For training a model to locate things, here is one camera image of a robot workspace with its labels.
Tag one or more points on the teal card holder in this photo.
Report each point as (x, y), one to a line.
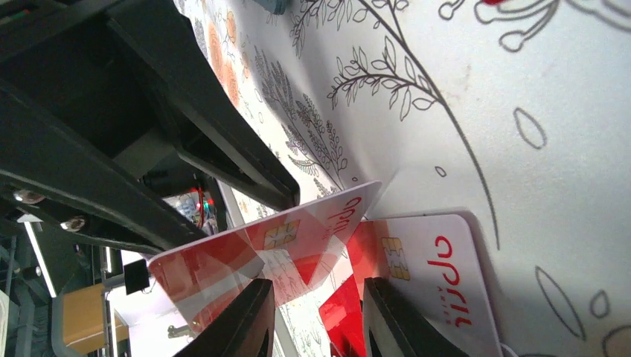
(275, 7)

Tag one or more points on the white card with red circle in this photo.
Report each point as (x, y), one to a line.
(296, 249)

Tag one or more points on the floral patterned table mat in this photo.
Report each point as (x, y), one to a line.
(515, 114)

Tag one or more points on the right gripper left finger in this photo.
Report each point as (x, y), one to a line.
(244, 328)

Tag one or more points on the pile of red cards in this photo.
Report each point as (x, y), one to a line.
(341, 313)

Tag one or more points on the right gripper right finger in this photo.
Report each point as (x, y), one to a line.
(393, 326)

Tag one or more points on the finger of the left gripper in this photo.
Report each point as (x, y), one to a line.
(191, 105)
(80, 186)

